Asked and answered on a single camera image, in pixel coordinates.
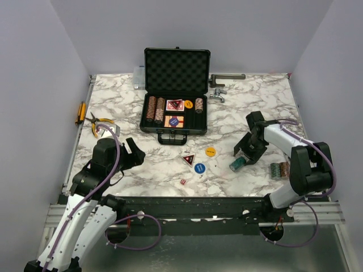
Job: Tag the orange black utility knife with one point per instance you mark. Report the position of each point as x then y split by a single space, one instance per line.
81 113

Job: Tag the yellow handled pliers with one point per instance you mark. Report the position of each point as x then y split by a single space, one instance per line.
94 121

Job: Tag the black red triangle button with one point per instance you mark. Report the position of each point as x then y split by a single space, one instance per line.
177 104

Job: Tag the grey green chip stack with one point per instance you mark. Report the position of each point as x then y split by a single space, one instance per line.
275 171

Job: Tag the orange playing card deck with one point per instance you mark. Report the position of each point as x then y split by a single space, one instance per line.
180 118

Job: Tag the clear plastic organizer box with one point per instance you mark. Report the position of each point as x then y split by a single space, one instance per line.
139 78

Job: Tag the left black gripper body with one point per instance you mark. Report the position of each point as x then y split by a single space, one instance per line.
127 160

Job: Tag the brown red chip stack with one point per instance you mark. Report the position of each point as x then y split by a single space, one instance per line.
284 170

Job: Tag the silver metal tap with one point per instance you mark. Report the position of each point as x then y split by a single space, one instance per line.
218 92

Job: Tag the brown chip stack far left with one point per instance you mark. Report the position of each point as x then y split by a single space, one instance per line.
151 108

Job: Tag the red playing card deck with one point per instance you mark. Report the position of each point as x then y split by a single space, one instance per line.
169 106

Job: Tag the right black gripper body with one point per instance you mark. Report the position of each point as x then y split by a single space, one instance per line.
254 143

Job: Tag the yellow round button on table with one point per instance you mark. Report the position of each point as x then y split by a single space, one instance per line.
210 151

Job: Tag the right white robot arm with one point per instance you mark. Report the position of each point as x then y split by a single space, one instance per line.
311 173

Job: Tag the black red triangle on table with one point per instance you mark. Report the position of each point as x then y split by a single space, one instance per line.
189 159

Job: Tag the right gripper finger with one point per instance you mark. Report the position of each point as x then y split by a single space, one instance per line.
244 146
254 153

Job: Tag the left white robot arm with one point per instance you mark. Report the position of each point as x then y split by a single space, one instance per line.
88 213

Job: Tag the black poker set case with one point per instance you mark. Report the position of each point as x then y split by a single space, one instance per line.
175 74

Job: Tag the grey metal door handle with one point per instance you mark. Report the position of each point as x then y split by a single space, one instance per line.
214 77

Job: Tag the blue round button in case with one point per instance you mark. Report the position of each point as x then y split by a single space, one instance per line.
173 122

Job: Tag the yellow big blind button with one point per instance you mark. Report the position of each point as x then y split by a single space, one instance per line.
188 104

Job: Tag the blue round button on table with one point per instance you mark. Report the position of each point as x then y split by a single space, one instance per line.
200 168

